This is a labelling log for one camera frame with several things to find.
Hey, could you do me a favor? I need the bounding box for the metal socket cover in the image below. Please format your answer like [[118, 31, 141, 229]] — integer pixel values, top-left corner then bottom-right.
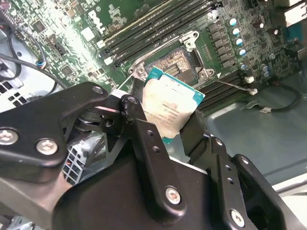
[[128, 63, 147, 81]]

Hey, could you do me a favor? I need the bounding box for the silver green CPU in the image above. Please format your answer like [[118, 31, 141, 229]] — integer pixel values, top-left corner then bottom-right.
[[141, 66, 206, 144]]

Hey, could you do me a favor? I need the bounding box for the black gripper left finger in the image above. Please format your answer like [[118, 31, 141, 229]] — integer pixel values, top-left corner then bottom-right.
[[0, 79, 188, 225]]

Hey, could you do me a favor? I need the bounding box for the thin metal locking lever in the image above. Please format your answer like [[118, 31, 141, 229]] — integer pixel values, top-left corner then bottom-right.
[[114, 75, 132, 91]]

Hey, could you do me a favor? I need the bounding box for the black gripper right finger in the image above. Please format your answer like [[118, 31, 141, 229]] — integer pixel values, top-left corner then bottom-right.
[[179, 110, 300, 230]]

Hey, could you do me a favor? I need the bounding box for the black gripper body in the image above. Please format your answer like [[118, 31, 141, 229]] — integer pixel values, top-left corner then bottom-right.
[[51, 158, 225, 230]]

